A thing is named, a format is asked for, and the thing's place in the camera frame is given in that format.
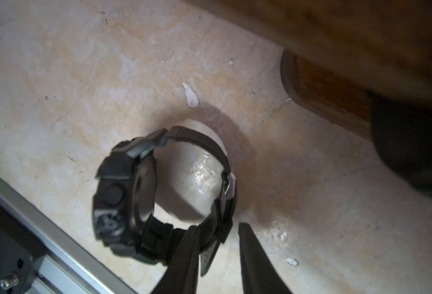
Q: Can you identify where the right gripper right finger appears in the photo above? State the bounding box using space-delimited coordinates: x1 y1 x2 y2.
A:
239 222 291 294

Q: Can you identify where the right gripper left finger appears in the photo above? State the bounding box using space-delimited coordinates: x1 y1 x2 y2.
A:
152 225 199 294

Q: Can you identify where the wooden watch stand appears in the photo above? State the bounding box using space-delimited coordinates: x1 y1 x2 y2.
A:
195 1 432 138

